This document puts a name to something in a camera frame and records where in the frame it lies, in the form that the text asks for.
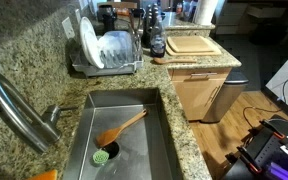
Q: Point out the wooden spoon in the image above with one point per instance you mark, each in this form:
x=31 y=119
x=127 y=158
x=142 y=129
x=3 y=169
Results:
x=160 y=60

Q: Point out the grey dish rack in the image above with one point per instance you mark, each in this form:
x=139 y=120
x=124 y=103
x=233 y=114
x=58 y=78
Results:
x=107 y=70

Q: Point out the white dish rack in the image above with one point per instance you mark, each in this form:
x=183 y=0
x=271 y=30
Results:
x=136 y=40

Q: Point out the wooden drawer cabinet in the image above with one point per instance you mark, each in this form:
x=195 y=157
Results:
x=190 y=100

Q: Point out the dark glass bottle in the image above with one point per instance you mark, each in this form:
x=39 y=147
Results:
x=158 y=45

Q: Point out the clear plastic container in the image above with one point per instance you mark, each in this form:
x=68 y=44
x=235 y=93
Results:
x=117 y=45

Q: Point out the wooden spatula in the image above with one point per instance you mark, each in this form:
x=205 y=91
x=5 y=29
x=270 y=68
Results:
x=109 y=136

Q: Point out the stainless steel sink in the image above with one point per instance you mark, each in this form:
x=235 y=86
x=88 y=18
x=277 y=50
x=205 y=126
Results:
x=140 y=150

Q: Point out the black knife block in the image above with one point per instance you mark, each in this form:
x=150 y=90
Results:
x=148 y=26

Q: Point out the small wooden cutting board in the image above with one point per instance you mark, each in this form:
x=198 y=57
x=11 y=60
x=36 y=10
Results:
x=190 y=43

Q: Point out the white plate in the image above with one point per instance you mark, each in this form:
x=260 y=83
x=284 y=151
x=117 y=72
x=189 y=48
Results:
x=90 y=43

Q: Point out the steel trash can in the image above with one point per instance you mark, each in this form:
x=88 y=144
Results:
x=222 y=100

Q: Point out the black coffee maker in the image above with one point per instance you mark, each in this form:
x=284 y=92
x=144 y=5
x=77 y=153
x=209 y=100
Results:
x=109 y=20

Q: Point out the green round scrubber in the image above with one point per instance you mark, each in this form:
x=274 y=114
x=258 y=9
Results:
x=100 y=156

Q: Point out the large wooden cutting board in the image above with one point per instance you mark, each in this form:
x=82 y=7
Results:
x=217 y=52

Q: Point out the white paper towel roll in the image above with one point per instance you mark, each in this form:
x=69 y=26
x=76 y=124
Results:
x=205 y=11

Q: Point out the orange sponge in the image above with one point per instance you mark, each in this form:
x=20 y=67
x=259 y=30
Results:
x=47 y=175

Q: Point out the steel kitchen faucet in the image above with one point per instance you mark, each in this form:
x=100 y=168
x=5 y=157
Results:
x=14 y=110

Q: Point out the black cart with orange clamps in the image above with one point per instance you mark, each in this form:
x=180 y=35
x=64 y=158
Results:
x=267 y=150

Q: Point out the cardboard box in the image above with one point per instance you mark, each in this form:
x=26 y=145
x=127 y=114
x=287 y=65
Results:
x=265 y=11

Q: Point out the white wall outlet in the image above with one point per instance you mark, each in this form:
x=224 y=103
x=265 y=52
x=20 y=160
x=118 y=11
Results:
x=68 y=28
x=78 y=15

